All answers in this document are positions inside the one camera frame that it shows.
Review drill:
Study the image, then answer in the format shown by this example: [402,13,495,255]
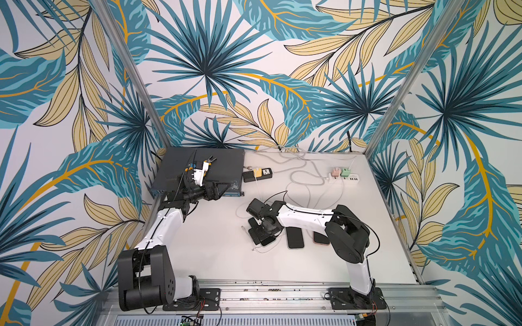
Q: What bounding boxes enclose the black power socket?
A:
[242,168,273,183]

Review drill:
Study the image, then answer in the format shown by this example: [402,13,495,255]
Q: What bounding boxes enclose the aluminium corner post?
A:
[364,1,464,159]
[91,0,172,148]

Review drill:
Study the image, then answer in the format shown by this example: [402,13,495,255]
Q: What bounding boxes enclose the yellow black pliers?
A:
[185,156,217,171]

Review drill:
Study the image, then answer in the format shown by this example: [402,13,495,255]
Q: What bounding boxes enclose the green charger plug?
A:
[341,168,352,178]

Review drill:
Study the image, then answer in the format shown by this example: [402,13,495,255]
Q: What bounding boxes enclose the black phone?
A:
[254,234,276,247]
[285,227,305,249]

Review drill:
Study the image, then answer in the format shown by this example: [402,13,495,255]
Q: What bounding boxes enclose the dark grey network switch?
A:
[150,148,245,197]

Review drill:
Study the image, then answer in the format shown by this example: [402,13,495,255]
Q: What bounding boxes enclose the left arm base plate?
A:
[163,288,222,312]

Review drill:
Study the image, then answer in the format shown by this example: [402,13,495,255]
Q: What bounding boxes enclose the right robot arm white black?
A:
[246,198,374,296]

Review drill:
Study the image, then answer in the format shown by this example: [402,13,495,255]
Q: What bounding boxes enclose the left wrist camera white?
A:
[192,170,208,187]

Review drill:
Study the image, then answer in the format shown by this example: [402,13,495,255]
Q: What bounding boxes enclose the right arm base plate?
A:
[324,287,387,311]

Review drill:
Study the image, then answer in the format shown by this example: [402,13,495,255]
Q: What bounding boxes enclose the grey power strip cord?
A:
[244,150,333,188]

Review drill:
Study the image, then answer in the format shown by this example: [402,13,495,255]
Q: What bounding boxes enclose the right aluminium corner post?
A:
[364,1,464,159]

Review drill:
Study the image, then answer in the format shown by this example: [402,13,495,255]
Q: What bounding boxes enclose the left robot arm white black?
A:
[117,181,230,311]

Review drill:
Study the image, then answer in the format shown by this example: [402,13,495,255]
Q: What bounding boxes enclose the left aluminium corner post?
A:
[91,0,172,148]

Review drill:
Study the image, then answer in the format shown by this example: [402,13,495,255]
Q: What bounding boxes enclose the pink charger plug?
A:
[331,167,341,178]

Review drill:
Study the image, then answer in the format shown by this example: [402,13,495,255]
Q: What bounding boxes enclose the aluminium front rail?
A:
[94,280,452,325]

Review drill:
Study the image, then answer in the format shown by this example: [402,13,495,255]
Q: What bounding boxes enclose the white power strip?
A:
[326,173,360,186]

